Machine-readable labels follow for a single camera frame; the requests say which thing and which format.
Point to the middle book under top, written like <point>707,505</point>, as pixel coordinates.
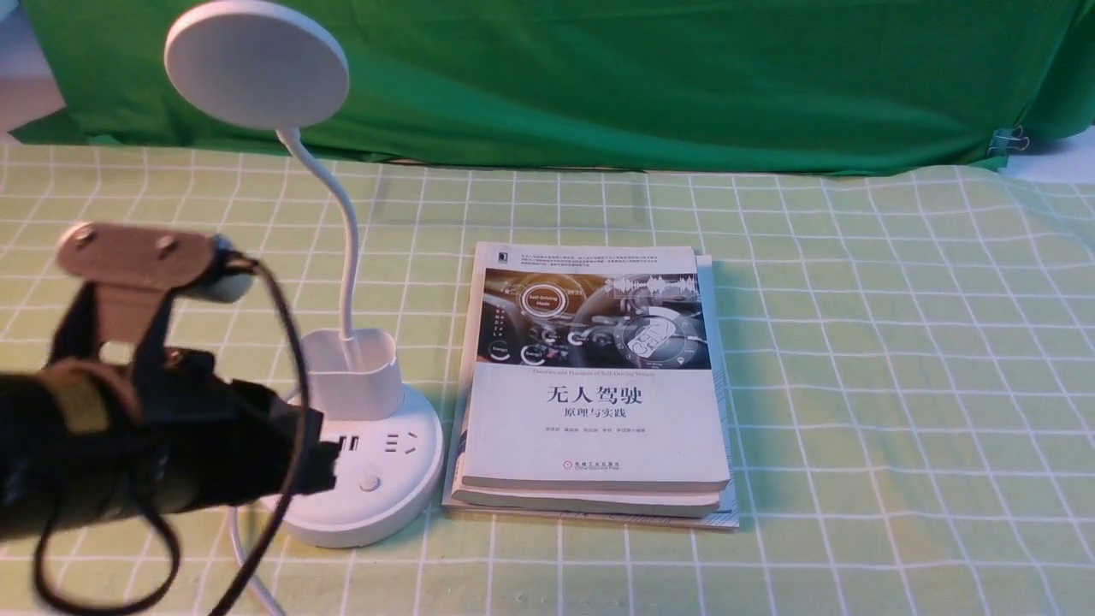
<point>586,501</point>

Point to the top book with white cover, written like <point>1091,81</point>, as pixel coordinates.
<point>590,419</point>

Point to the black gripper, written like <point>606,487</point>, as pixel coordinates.
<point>199,442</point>

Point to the wrist camera on tan bracket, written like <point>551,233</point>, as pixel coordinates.
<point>130,277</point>

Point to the metal binder clip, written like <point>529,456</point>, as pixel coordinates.
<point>1008,140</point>

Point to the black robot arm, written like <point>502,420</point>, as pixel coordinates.
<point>82,445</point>

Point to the green backdrop cloth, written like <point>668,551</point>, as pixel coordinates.
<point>834,87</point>

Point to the white desk lamp with socket base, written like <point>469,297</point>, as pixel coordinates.
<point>264,66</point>

